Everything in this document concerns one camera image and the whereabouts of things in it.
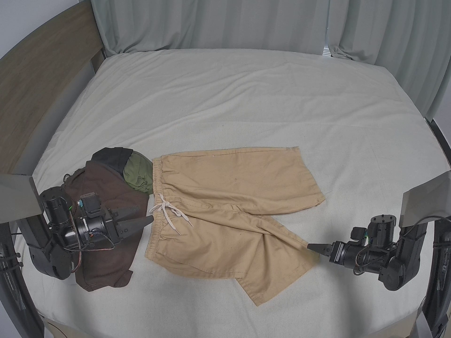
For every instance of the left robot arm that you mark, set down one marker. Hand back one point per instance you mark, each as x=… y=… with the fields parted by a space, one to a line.
x=19 y=199

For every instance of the green garment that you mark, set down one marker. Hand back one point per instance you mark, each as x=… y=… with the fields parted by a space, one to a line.
x=139 y=171

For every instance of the brown garment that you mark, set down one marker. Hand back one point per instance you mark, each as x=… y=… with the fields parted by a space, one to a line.
x=105 y=269

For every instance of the pale green curtain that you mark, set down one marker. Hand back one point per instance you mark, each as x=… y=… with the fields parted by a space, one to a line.
x=211 y=12
x=387 y=19

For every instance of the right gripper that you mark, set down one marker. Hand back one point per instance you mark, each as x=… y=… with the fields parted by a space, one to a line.
x=347 y=255

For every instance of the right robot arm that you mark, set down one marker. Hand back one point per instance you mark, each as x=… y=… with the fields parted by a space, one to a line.
x=405 y=259

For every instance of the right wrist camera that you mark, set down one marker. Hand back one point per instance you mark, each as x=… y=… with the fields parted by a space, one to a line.
x=359 y=234

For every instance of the tan shorts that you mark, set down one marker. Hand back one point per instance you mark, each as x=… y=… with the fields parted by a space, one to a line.
x=229 y=188

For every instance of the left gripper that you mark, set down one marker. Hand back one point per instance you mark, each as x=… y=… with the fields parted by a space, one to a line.
x=102 y=231

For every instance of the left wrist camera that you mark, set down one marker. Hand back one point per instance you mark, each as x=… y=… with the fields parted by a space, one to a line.
x=91 y=204

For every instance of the bed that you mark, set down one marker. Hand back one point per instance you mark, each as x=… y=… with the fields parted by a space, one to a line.
x=282 y=111

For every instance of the black garment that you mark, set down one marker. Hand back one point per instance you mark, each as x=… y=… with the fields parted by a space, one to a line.
x=111 y=160

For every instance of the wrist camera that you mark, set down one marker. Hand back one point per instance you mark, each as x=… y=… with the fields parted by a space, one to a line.
x=359 y=234
x=91 y=204

